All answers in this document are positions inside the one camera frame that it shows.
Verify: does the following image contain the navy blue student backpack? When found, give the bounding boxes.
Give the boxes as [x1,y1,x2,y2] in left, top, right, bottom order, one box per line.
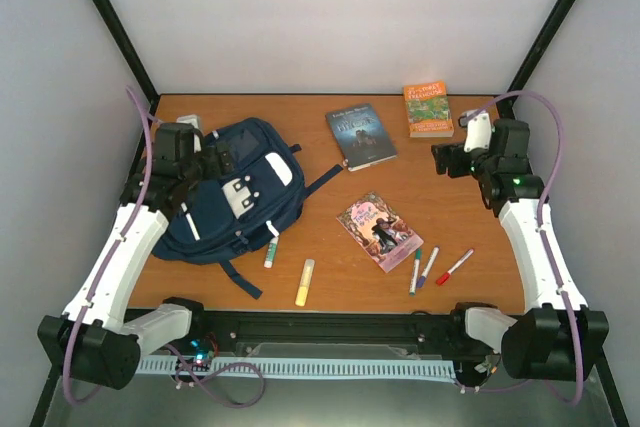
[152,118,343,299]

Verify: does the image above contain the dark blue castle book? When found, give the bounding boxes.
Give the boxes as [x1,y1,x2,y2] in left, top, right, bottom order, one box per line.
[325,103,398,172]

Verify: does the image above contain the pink illustrated paperback book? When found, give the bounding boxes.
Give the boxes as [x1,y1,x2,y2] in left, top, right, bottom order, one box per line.
[337,192,424,273]

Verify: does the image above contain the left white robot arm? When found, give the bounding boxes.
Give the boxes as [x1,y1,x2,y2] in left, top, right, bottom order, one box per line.
[37,115,231,392]

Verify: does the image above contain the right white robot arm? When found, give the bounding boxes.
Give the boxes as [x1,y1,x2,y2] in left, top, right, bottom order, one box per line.
[431,113,609,381]

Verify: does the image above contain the orange treehouse book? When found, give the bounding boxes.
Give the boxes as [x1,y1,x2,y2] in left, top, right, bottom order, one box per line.
[403,81,454,138]

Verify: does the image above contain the green white glue stick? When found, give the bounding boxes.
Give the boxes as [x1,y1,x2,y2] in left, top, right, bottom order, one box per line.
[264,237,279,268]

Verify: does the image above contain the red whiteboard marker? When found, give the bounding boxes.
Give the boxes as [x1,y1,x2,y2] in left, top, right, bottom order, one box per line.
[436,248,475,286]

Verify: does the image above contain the purple whiteboard marker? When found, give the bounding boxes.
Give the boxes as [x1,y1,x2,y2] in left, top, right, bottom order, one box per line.
[416,246,440,289]

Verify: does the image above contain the green whiteboard marker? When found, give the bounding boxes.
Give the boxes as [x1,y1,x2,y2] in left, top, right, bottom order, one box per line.
[409,247,422,296]

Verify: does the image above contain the yellow highlighter marker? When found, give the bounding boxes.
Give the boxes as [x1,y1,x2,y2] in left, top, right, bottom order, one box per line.
[294,259,315,307]

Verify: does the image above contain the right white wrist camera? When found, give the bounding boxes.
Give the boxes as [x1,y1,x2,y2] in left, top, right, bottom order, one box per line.
[459,110,492,153]

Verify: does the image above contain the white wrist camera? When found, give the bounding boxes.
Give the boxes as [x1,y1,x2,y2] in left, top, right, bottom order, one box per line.
[176,114,203,152]
[459,110,492,153]

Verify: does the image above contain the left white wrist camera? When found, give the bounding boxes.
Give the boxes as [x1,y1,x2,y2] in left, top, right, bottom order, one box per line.
[176,114,203,152]

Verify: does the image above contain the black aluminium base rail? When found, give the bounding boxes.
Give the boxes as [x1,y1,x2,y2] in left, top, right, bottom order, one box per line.
[168,310,492,361]

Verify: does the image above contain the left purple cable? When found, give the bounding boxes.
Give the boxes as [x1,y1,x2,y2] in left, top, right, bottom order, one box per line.
[60,85,266,408]

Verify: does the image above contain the purple cable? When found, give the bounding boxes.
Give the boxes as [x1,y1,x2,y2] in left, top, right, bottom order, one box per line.
[60,85,266,408]
[453,90,586,407]

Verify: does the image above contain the light blue cable duct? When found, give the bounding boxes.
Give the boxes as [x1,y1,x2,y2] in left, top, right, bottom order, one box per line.
[136,355,456,383]

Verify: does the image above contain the left black frame post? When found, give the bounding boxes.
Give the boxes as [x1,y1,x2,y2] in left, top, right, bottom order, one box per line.
[91,0,160,106]

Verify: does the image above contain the black frame post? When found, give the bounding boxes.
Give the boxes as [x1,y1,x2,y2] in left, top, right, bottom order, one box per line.
[91,0,160,106]
[508,0,576,91]

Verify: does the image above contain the right black frame post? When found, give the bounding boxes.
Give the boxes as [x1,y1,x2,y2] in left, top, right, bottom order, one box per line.
[508,0,576,91]

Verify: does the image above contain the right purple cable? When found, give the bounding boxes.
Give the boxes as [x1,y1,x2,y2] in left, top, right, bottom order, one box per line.
[453,90,586,407]

